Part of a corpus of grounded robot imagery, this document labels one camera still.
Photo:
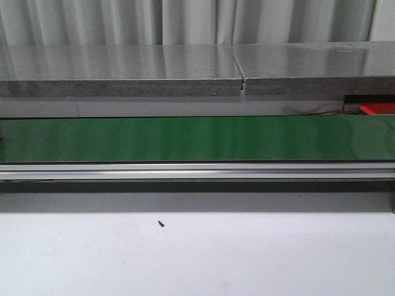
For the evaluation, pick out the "grey stone slab left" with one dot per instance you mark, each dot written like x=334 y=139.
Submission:
x=119 y=71

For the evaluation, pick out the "grey stone slab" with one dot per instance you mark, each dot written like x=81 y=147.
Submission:
x=339 y=68
x=119 y=71

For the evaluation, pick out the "green conveyor belt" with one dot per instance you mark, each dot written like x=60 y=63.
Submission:
x=198 y=139

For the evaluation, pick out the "grey rear conveyor panel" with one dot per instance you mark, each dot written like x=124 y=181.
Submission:
x=84 y=107

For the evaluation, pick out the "red plate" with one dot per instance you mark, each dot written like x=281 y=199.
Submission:
x=381 y=108

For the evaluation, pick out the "grey stone slab right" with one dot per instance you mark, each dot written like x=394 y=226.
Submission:
x=339 y=68

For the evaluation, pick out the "grey pleated curtain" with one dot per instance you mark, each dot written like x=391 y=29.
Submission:
x=183 y=22

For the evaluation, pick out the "aluminium conveyor side rail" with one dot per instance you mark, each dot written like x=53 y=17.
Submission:
x=266 y=171

